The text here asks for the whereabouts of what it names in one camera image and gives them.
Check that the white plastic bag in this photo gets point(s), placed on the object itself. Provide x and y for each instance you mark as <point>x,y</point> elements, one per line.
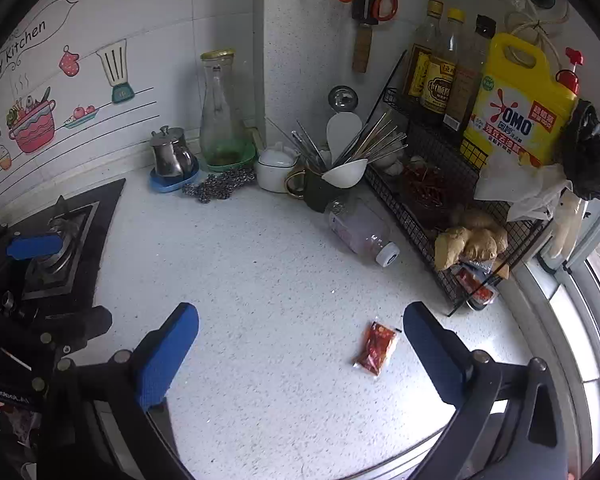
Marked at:
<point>520,190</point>

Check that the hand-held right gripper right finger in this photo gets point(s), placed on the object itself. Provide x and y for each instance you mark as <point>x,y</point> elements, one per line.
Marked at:
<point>432,355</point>

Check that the yellow detergent jug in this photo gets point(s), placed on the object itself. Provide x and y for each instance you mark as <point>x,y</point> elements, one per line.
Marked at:
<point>510,110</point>

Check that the black gas stove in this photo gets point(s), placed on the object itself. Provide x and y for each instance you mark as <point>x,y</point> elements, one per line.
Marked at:
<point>97,220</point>

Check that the kitchen wall decal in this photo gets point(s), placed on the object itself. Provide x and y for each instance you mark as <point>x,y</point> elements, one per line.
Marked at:
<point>32,125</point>

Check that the green plastic dish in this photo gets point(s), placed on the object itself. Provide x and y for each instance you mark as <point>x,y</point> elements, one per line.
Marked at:
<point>247,160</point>

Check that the black plastic bag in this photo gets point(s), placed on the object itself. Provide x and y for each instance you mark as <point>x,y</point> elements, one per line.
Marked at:
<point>587,150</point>

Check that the red sauce sachets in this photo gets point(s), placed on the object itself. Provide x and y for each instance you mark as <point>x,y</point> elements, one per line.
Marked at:
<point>475,285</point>

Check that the steel teapot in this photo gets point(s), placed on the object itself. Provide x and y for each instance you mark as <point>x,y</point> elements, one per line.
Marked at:
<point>167,155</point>

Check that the steel ladle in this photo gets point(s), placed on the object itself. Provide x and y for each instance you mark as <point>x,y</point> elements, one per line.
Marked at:
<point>342,99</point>

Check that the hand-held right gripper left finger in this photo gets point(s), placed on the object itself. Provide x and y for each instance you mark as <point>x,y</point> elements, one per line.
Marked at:
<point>162,360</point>

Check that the white soup spoon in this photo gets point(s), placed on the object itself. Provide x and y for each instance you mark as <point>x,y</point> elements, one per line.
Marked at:
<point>347,172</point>

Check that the window frame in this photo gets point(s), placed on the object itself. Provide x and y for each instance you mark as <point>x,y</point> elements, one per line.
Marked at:
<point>570,310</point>

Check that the bundle of metal chopsticks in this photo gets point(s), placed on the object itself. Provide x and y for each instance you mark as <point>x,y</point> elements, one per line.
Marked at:
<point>307,147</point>

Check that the ginger root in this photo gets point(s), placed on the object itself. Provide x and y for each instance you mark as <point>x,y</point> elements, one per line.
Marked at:
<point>452,247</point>
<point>482,240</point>

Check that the white hanging cloth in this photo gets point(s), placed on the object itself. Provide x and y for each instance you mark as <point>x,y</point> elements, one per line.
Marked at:
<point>567,227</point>

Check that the yellow label sauce bottle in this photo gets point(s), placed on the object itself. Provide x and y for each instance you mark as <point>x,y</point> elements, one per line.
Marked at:
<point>420,70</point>

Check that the blue plastic dish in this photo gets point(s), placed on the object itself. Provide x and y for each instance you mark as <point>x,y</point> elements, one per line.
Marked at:
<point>170,186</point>

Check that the sauce bottles on rack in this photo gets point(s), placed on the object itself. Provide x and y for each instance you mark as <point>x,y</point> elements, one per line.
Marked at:
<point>470,85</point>

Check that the clear plastic bottle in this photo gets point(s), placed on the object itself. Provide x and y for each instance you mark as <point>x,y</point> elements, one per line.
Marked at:
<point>360,230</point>

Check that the red chili sachet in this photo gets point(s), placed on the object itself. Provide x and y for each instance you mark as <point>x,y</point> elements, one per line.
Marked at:
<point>375,347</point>

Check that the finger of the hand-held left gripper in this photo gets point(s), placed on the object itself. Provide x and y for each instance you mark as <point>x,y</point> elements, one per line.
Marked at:
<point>35,247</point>
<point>80,322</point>

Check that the dried red chilies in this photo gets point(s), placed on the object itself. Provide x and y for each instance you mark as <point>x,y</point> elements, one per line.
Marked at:
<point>427,185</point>

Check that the hanging kitchen knife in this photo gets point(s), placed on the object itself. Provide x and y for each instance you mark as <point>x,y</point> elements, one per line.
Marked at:
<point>361,50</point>

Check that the white lidded jar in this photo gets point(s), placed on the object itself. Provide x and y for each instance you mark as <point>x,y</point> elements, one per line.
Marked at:
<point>275,172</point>

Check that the glass carafe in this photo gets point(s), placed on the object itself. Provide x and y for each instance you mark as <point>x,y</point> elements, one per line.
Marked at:
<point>222,110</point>

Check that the white rice paddle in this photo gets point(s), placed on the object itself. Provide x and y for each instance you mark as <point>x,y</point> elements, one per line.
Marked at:
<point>344,132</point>

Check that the garlic bulbs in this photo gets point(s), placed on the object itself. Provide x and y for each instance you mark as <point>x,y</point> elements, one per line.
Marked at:
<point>395,162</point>

